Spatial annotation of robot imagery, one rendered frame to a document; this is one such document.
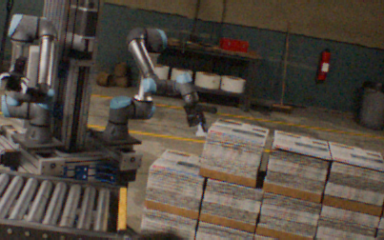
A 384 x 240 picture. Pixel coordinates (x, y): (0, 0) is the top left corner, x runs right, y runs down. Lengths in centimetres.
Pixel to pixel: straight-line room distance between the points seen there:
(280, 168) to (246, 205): 26
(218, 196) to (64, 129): 95
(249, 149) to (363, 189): 58
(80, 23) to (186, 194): 108
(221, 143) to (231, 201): 30
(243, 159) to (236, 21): 677
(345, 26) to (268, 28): 137
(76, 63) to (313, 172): 137
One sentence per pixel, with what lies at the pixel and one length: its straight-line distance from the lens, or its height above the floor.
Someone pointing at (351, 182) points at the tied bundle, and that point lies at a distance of 273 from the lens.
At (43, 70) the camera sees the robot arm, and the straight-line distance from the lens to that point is 272.
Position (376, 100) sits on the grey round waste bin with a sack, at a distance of 960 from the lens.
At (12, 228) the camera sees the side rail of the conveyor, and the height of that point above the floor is 79.
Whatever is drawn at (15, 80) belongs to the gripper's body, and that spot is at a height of 122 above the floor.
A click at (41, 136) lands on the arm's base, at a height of 86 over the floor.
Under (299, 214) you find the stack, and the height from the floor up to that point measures 75.
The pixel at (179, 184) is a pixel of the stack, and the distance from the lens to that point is 279.
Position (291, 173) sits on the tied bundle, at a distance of 271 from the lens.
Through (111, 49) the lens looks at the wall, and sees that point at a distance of 927.
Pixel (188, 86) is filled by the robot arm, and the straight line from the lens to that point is 283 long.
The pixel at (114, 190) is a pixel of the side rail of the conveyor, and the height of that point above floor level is 79.
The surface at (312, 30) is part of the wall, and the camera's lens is 970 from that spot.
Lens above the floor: 171
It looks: 13 degrees down
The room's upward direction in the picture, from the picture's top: 10 degrees clockwise
